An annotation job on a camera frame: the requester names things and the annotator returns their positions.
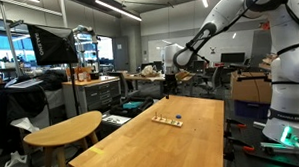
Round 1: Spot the black clamp with orange handle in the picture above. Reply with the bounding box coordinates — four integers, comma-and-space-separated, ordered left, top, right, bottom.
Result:
224, 138, 257, 162
225, 117, 248, 135

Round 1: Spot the cardboard box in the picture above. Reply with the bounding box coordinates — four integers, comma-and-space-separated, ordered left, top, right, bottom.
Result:
229, 68, 274, 107

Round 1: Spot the teal and black case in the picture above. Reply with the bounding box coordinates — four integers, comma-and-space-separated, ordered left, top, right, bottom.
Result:
109, 95, 156, 119

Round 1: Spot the wooden peg platform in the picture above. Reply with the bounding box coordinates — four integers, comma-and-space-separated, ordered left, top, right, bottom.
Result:
150, 109, 184, 129

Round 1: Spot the blue storage bin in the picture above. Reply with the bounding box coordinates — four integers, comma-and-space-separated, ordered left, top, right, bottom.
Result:
233, 98, 273, 122

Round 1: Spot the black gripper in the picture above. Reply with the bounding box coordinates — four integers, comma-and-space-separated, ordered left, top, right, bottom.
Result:
163, 71, 179, 101

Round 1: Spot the orange bottle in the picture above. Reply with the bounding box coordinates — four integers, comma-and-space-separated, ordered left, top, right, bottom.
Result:
76, 67, 86, 83

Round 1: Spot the grey drawer tool cabinet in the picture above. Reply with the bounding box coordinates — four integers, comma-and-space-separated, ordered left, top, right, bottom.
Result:
61, 74, 123, 120

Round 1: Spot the black light stand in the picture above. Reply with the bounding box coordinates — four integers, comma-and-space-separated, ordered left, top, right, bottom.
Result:
67, 39, 82, 116

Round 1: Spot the wooden work desk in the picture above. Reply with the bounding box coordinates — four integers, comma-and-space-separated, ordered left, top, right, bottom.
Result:
123, 71, 167, 98

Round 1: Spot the black softbox light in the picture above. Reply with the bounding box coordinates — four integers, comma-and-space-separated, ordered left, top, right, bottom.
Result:
26, 21, 80, 67

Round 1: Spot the yellow tape strip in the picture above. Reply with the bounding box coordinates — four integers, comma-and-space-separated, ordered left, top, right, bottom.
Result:
89, 146, 106, 156

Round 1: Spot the round wooden stool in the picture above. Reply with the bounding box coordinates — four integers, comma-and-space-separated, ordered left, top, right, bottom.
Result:
21, 109, 105, 167

